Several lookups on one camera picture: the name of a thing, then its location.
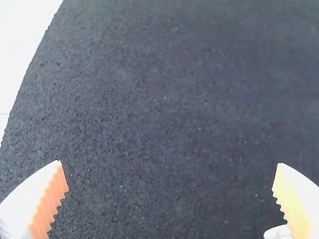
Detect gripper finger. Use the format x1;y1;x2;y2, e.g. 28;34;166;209
263;162;319;239
0;160;70;239

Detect black mat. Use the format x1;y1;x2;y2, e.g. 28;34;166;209
0;0;319;239

